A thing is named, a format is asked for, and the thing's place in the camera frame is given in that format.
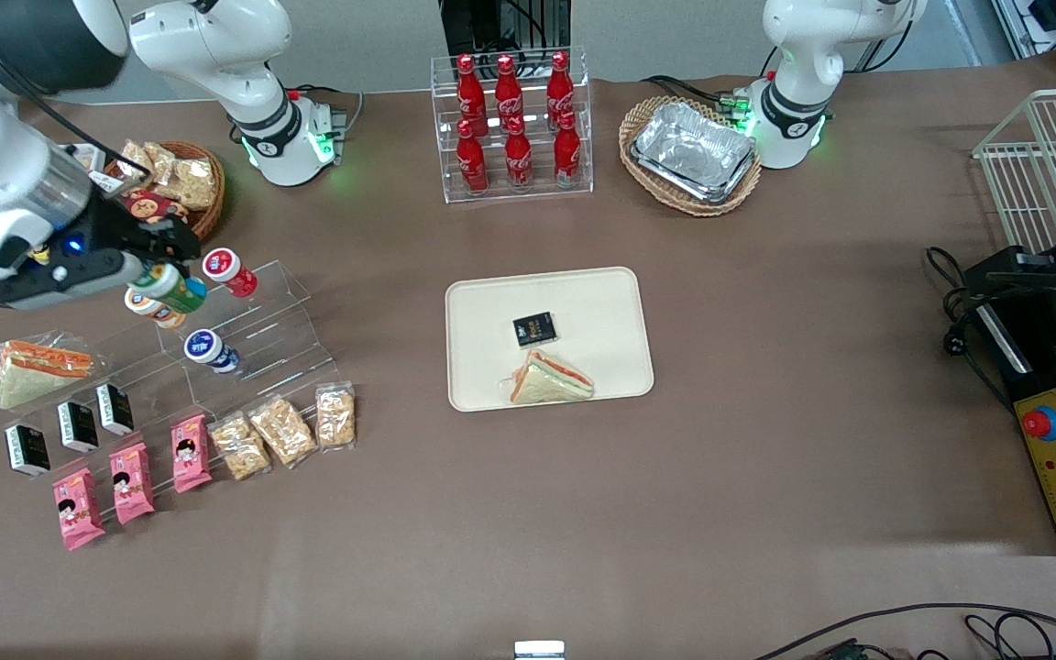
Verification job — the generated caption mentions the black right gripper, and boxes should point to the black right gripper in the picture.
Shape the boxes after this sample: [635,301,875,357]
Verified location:
[49,195,204,269]

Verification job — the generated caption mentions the green gum bottle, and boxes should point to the green gum bottle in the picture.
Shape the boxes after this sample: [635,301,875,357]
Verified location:
[137,263,209,314]

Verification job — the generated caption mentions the red gum bottle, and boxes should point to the red gum bottle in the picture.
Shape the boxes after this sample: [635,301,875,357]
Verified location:
[202,247,260,299]

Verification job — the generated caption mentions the orange gum bottle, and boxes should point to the orange gum bottle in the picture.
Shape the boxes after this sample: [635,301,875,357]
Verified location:
[125,287,188,329]

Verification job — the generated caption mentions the blue gum bottle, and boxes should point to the blue gum bottle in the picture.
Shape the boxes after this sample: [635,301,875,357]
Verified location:
[184,329,241,375]

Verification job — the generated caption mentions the clear acrylic gum step stand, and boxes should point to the clear acrylic gum step stand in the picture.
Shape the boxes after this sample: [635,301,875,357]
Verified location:
[125,259,343,415]

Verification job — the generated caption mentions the beige plastic tray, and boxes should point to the beige plastic tray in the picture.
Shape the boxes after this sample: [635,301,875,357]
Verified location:
[445,267,655,413]

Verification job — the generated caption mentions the red cookie box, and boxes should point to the red cookie box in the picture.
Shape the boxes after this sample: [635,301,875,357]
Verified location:
[88,170,192,228]

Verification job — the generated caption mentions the dark brown wicker basket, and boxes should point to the dark brown wicker basket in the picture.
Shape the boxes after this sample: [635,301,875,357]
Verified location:
[104,140,226,245]

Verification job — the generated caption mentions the clear bag of pastries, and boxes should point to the clear bag of pastries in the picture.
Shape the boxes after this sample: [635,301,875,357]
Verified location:
[118,140,158,186]
[147,144,182,189]
[170,158,219,210]

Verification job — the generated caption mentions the clear acrylic snack step stand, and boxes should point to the clear acrylic snack step stand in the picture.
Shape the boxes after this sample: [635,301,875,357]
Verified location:
[0,316,217,528]

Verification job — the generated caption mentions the black snack packet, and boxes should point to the black snack packet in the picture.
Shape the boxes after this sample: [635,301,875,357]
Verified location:
[57,401,100,454]
[4,423,51,479]
[95,382,136,436]
[512,313,557,349]

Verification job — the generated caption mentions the wrapped triangle sandwich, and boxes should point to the wrapped triangle sandwich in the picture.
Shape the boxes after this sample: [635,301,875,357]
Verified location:
[499,349,596,406]
[0,341,96,411]

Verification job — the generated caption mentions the pink snack packet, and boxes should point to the pink snack packet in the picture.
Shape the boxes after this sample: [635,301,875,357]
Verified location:
[108,442,156,526]
[170,413,214,494]
[52,467,107,552]

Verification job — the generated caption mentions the wrapped granola bar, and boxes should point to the wrapped granola bar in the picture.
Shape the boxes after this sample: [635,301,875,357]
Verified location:
[315,381,357,450]
[208,412,272,482]
[247,394,319,469]

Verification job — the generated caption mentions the metal shelf rack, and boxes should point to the metal shelf rack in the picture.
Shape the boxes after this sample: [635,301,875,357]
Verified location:
[991,0,1056,88]

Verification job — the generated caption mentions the red cola bottle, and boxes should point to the red cola bottle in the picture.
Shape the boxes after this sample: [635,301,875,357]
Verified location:
[456,53,489,138]
[546,50,575,125]
[494,55,526,137]
[502,117,534,191]
[553,110,583,189]
[455,119,490,196]

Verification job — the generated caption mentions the black equipment cabinet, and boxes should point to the black equipment cabinet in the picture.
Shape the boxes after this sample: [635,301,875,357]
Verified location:
[441,0,575,58]

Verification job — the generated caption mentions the stacked aluminium foil trays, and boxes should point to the stacked aluminium foil trays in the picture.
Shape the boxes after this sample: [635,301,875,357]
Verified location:
[631,101,758,204]

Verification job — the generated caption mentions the clear acrylic bottle rack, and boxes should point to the clear acrylic bottle rack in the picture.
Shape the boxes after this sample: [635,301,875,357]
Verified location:
[430,48,595,204]

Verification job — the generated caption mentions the light wicker basket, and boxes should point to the light wicker basket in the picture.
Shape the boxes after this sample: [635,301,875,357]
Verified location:
[619,96,763,217]

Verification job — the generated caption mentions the black power cable with plug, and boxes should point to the black power cable with plug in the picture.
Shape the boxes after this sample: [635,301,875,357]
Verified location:
[927,246,1015,413]

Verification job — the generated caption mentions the white wire basket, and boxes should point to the white wire basket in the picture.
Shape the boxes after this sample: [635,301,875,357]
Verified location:
[973,87,1056,253]

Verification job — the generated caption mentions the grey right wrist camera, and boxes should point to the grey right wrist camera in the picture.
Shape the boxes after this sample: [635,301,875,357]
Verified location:
[0,247,142,308]

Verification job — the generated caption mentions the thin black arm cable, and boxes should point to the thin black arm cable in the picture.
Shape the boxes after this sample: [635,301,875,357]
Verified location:
[0,0,153,177]

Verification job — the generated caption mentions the long black cable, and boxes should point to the long black cable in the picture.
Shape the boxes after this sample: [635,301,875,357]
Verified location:
[753,602,1056,660]

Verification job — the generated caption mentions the looped black cable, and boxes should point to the looped black cable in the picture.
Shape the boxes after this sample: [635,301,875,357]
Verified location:
[963,612,1056,660]

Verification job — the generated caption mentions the black cables at arm base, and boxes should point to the black cables at arm base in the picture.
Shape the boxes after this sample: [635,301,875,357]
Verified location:
[640,75,749,116]

